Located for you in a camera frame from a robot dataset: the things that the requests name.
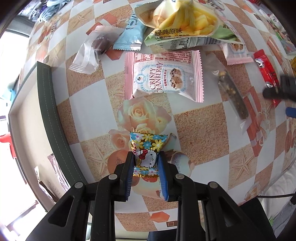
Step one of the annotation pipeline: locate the pink Crispy Cranberry snack packet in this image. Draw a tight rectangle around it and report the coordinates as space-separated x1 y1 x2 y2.
125 50 204 103

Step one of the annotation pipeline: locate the clear dark seed bar packet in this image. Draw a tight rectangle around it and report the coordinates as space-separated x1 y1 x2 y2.
205 52 253 135

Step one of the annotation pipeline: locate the pink wafer packet in box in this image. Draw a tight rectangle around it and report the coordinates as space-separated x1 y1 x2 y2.
48 153 71 192

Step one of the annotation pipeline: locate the Hello Kitty floral candy packet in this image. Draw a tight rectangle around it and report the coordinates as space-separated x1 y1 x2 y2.
129 132 168 178

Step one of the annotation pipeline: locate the red candy packet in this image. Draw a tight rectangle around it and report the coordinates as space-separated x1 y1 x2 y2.
254 49 281 108

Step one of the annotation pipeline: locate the translucent white snack packet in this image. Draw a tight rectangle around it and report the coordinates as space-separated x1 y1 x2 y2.
69 25 124 75

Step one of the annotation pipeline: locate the dark green storage box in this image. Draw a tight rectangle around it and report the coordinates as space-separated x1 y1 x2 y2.
9 62 86 211

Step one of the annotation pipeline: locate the light blue snack packet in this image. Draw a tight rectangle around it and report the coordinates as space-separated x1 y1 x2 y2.
113 11 147 51

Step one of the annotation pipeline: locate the yellow fries chip bag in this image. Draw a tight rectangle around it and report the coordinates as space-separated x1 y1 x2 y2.
134 1 245 48

